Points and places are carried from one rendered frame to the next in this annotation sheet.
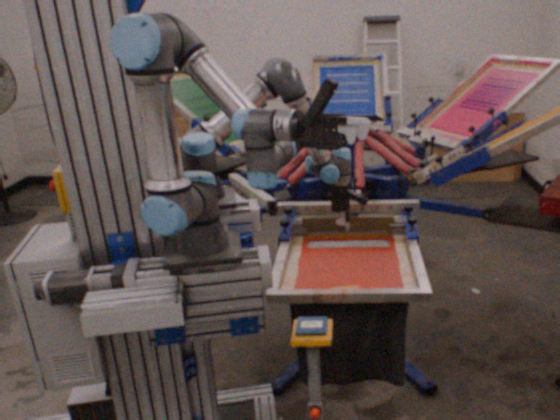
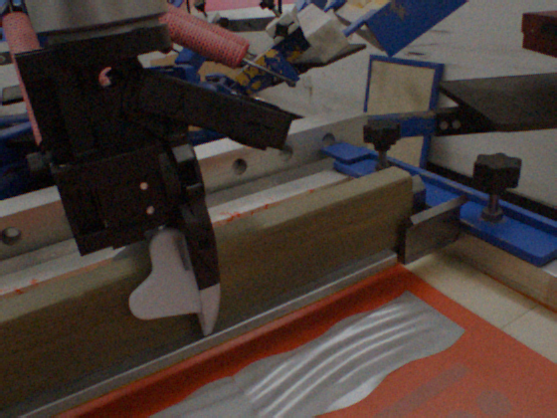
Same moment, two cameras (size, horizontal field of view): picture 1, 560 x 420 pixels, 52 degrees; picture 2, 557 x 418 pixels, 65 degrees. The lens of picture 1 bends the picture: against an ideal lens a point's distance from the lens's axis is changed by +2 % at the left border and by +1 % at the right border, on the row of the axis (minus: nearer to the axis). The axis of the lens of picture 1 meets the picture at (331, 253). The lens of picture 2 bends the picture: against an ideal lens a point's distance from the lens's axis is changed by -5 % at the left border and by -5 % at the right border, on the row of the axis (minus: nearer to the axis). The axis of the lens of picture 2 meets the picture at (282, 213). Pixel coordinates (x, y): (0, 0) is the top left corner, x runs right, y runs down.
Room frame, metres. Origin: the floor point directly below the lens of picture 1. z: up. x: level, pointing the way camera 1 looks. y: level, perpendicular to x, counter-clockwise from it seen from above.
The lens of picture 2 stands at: (2.07, 0.00, 1.22)
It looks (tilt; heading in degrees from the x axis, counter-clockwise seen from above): 27 degrees down; 331
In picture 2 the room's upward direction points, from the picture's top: 7 degrees counter-clockwise
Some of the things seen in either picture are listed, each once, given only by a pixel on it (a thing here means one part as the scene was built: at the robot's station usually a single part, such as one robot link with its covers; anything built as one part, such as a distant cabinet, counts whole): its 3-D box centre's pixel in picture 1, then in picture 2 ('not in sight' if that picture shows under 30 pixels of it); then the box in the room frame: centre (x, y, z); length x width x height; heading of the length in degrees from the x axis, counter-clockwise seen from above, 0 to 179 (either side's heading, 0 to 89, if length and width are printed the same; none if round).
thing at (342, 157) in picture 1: (341, 161); not in sight; (2.35, -0.05, 1.31); 0.09 x 0.08 x 0.11; 105
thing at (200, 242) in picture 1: (201, 230); not in sight; (1.59, 0.39, 1.31); 0.15 x 0.15 x 0.10
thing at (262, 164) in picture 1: (263, 163); not in sight; (1.40, 0.16, 1.56); 0.11 x 0.08 x 0.11; 164
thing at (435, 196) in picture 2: (409, 230); (430, 212); (2.38, -0.36, 0.97); 0.30 x 0.05 x 0.07; 178
